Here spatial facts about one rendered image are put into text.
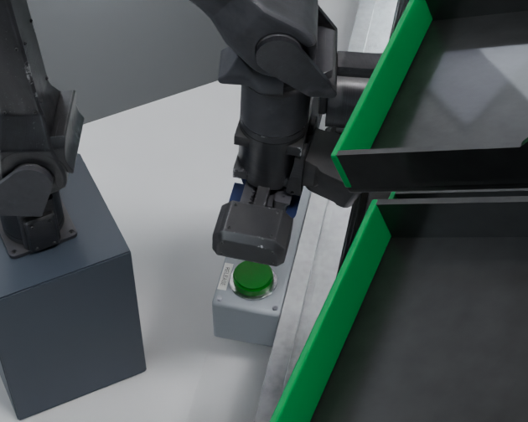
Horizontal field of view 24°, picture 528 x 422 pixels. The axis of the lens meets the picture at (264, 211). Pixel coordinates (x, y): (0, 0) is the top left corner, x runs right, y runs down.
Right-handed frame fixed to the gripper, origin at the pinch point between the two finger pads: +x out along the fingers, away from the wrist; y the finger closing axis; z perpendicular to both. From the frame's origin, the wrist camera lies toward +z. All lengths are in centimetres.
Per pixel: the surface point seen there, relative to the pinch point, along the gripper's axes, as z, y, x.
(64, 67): -69, 124, 112
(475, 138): 14, -31, -44
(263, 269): -0.3, 2.3, 12.2
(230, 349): -2.8, -0.3, 23.5
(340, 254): 6.8, 6.8, 13.1
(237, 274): -2.7, 1.2, 12.3
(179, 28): -46, 143, 111
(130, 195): -19.2, 18.3, 24.3
